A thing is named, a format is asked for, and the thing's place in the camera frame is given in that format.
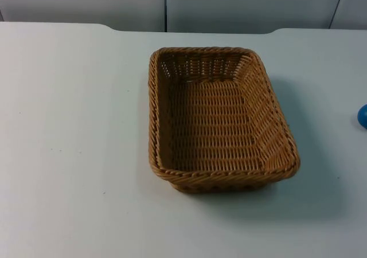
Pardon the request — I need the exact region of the pale brown wicker basket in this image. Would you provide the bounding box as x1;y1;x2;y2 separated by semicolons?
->
147;46;301;196

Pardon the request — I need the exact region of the blue ball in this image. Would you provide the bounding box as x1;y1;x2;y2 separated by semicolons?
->
357;104;367;131

